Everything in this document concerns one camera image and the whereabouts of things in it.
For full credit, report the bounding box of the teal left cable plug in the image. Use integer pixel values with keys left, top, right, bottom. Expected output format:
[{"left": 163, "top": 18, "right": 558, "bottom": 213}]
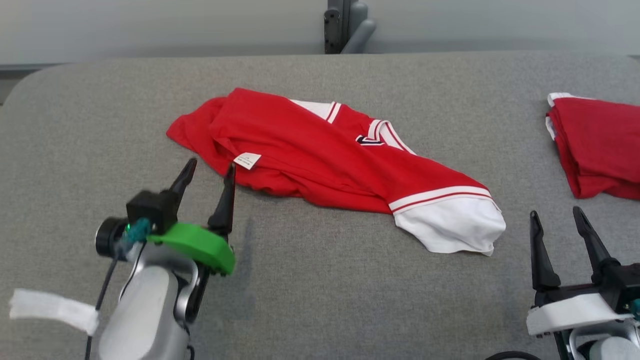
[{"left": 120, "top": 218, "right": 152, "bottom": 247}]

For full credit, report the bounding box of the grey fabric sofa cushion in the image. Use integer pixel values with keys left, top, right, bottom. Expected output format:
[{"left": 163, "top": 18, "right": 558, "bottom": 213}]
[{"left": 0, "top": 50, "right": 640, "bottom": 360}]

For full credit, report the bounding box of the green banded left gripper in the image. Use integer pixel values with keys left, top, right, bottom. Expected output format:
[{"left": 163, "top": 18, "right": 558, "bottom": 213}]
[{"left": 126, "top": 158, "right": 237, "bottom": 277}]

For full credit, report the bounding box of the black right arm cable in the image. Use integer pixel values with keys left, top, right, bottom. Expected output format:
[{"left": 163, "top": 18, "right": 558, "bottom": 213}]
[{"left": 484, "top": 351, "right": 543, "bottom": 360}]

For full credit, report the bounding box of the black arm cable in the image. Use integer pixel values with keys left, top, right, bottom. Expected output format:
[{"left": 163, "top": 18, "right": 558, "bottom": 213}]
[
  {"left": 484, "top": 351, "right": 543, "bottom": 360},
  {"left": 84, "top": 252, "right": 121, "bottom": 360}
]

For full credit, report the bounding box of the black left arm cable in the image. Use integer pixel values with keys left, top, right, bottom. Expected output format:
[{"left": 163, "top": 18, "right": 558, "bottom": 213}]
[{"left": 84, "top": 252, "right": 121, "bottom": 360}]

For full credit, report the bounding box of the white cable strap tag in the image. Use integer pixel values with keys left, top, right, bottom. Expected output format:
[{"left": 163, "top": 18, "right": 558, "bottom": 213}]
[{"left": 9, "top": 288, "right": 100, "bottom": 336}]

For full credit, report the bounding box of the red jersey with white sleeves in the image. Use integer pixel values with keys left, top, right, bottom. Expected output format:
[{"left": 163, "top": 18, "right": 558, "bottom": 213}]
[{"left": 166, "top": 87, "right": 507, "bottom": 257}]

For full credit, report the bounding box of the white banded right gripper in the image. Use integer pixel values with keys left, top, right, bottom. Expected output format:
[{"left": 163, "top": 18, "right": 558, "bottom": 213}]
[{"left": 526, "top": 205, "right": 640, "bottom": 337}]

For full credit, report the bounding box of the red and white shirt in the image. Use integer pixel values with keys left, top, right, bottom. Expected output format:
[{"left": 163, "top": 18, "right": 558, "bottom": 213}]
[{"left": 545, "top": 92, "right": 640, "bottom": 201}]

